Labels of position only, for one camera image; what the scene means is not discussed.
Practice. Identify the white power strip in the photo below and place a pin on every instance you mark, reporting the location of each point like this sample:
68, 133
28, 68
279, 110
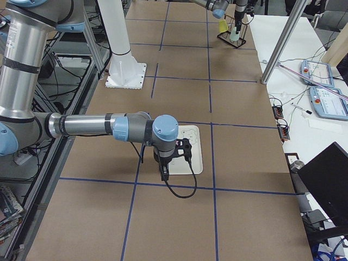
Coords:
22, 158

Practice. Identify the metal cup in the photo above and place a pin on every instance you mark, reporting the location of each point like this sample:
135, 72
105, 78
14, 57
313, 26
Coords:
296, 165

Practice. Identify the green cup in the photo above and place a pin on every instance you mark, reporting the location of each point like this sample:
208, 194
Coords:
234, 35

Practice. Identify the teach pendant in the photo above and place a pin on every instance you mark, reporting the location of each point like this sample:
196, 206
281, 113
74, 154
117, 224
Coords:
318, 72
327, 105

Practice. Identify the upper orange relay board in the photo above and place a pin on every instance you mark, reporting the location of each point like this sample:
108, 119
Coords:
277, 111

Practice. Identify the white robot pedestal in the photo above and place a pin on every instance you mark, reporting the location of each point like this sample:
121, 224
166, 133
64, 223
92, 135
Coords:
124, 70

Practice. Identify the aluminium frame post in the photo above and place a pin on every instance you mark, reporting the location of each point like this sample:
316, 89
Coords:
286, 33

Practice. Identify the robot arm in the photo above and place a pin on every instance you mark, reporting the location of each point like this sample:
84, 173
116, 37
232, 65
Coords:
30, 23
219, 7

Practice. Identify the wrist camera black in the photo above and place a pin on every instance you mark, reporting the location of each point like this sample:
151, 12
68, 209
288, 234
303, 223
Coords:
183, 149

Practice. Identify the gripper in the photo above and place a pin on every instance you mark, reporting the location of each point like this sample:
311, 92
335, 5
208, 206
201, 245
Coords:
238, 14
162, 161

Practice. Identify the upper teach pendant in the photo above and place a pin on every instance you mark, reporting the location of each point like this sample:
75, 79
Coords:
318, 72

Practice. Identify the lower orange relay board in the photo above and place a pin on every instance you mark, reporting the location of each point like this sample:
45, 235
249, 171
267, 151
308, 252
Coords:
283, 130

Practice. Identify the lower teach pendant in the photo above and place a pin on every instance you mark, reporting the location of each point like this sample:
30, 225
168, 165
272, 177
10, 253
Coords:
327, 105

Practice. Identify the orange relay board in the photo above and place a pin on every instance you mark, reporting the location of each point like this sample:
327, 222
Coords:
277, 111
283, 130

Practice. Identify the black wire cup rack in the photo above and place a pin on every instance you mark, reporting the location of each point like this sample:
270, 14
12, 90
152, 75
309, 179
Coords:
228, 32

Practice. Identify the black marker pen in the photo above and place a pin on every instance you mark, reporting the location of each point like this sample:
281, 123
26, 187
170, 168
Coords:
301, 109

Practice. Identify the stack of books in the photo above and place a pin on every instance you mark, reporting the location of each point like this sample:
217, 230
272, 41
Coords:
11, 211

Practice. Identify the black laptop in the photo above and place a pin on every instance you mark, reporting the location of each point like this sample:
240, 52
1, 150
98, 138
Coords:
325, 177

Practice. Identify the yellow cup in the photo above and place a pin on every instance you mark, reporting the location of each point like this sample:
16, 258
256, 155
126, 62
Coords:
223, 26

